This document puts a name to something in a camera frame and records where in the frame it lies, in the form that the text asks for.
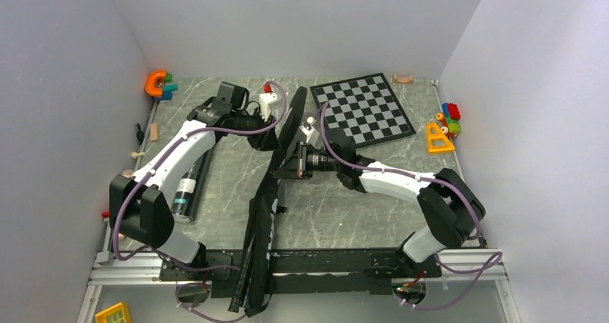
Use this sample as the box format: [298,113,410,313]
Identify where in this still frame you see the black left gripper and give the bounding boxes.
[231,108,282,152]

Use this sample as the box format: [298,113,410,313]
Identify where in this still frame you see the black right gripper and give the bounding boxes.
[274,141,341,180]

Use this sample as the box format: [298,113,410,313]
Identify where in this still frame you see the black shuttlecock tube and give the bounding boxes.
[171,153,210,223]

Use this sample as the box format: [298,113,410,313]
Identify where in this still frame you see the black racket bag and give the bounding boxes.
[228,86,307,317]

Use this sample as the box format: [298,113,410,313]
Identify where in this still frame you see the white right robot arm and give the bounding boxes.
[273,141,486,276]

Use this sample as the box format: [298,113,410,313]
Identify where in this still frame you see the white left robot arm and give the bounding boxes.
[109,80,288,280]

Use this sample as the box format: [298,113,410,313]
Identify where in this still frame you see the black white chessboard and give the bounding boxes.
[310,73,416,148]

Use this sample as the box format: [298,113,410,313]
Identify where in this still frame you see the teal green toy blocks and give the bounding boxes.
[159,72,179,101]

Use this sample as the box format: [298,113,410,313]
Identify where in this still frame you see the small wooden block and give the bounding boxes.
[149,123,159,142]

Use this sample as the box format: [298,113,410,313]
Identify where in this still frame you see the small black figure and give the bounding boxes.
[136,123,145,145]

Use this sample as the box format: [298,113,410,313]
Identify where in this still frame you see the orange letter toy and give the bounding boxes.
[144,70,167,98]

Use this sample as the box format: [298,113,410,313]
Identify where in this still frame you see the white chess pawn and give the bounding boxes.
[131,151,145,159]

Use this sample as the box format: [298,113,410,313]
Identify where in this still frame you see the wooden arch block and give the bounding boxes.
[393,74,414,85]

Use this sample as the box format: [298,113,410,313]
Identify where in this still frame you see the beige rolling pin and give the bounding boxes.
[109,170,134,240]

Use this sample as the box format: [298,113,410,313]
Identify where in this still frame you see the yellow triangle toy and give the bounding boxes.
[425,122,455,154]

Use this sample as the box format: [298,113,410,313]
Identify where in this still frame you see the colourful brick toy stack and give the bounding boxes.
[435,103,461,139]

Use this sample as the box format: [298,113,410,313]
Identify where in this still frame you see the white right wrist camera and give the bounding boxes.
[299,116,320,146]

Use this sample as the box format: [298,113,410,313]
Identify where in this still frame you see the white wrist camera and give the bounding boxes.
[258,83,279,121]
[299,116,320,146]

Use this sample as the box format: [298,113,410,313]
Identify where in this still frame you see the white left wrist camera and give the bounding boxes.
[258,83,279,121]

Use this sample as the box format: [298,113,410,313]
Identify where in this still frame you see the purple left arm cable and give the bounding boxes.
[111,80,289,323]

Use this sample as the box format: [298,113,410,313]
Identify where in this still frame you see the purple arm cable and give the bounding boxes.
[317,100,504,312]
[111,80,289,323]

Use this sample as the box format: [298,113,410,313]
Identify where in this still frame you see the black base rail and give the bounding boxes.
[159,248,442,299]

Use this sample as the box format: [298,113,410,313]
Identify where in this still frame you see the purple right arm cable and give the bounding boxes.
[317,100,504,312]

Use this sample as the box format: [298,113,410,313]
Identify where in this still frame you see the yellow window toy frame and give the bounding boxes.
[95,302,131,323]

